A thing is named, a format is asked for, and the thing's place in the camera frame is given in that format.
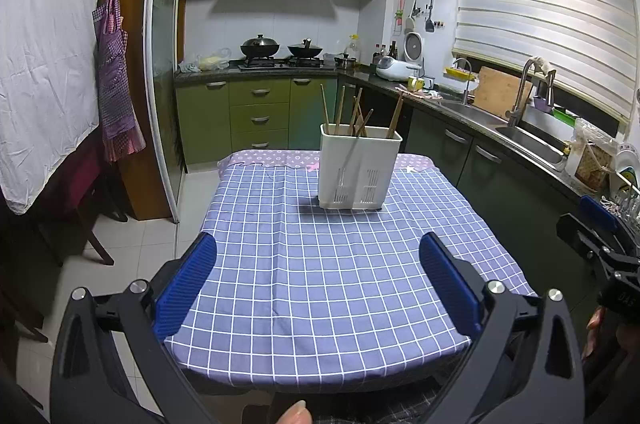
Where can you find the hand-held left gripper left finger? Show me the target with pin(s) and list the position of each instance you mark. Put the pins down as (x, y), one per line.
(187, 284)

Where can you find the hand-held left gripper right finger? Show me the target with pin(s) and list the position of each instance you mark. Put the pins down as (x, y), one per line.
(447, 284)

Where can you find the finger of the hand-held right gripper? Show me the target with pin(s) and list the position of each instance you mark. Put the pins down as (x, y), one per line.
(580, 234)
(597, 209)

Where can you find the white plastic utensil holder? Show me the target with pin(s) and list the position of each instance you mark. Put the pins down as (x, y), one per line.
(340, 154)

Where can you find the bunch of wooden chopsticks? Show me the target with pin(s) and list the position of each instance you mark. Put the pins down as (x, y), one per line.
(395, 116)

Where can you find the person's right forearm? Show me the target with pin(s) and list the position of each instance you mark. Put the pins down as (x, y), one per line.
(617, 379)

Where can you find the person's right hand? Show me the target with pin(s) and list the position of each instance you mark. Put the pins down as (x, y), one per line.
(594, 329)

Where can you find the person's left hand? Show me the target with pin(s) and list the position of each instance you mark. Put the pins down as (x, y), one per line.
(296, 414)

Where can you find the dish rack with plates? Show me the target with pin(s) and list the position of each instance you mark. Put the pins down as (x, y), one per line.
(625, 184)

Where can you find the clear bag with contents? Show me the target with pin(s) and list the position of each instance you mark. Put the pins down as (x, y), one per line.
(592, 159)

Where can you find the dark sink cabinet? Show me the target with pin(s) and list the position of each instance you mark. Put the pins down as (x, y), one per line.
(500, 194)

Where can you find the green tray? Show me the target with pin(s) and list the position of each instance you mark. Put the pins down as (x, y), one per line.
(564, 115)

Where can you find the steel sink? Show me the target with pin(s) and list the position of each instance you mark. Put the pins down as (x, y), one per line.
(525, 139)

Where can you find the dark wooden chair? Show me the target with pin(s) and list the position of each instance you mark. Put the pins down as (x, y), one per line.
(95, 224)

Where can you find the purple cup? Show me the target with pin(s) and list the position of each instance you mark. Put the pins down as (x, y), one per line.
(542, 103)

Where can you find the blue checked tablecloth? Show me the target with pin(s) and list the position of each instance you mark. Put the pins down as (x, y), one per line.
(325, 279)

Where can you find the tall steel faucet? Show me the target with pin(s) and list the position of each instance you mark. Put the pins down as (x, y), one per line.
(520, 94)

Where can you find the purple patterned cloth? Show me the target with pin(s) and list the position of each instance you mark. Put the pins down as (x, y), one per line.
(260, 159)

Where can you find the wooden cutting board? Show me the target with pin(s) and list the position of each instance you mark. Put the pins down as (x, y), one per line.
(500, 91)

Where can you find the dark red cloth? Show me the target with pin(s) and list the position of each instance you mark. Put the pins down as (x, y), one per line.
(85, 169)

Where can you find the cloth on faucet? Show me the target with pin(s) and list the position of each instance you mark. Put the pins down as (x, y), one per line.
(542, 65)

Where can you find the small steel faucet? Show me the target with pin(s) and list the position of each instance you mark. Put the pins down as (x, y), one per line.
(467, 79)

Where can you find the green base cabinet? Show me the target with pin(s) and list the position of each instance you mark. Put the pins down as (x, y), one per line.
(260, 114)

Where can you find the yellow sponge rack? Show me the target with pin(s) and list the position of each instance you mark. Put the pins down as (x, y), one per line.
(460, 74)

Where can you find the pink dishcloth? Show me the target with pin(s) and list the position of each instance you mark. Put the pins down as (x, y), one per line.
(420, 93)

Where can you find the purple checked apron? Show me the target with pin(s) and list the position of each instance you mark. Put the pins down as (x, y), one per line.
(115, 104)

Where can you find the yellow mug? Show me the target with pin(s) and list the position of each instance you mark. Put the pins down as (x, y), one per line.
(417, 83)

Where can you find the white window blind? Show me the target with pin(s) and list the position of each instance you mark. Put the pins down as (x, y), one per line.
(540, 4)

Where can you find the black kitchen countertop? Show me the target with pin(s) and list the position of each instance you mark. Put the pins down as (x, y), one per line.
(380, 81)

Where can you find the white rice cooker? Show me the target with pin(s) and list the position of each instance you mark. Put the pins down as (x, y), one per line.
(395, 68)

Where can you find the clear plastic bag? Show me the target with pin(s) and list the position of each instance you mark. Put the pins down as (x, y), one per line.
(207, 61)

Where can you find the glass sliding door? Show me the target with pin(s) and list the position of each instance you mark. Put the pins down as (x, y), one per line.
(165, 54)

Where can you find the dark sauce bottles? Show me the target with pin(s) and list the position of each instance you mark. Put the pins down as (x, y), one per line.
(385, 53)

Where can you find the gas stove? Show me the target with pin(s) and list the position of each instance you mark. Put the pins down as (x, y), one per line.
(280, 63)

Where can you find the small steel pot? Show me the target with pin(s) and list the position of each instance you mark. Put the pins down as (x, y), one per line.
(345, 62)

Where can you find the black wok with lid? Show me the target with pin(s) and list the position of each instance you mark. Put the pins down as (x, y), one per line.
(260, 48)

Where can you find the hanging black spatula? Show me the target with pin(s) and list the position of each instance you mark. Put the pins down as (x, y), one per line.
(430, 21)

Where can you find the cooking oil bottle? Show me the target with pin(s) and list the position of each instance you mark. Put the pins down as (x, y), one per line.
(354, 49)

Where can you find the white sheet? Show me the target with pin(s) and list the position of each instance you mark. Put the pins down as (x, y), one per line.
(45, 54)

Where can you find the hanging red kitchen tool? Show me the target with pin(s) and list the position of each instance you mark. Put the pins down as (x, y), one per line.
(401, 16)

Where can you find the hanging ladle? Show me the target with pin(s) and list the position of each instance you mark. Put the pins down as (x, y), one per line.
(414, 6)

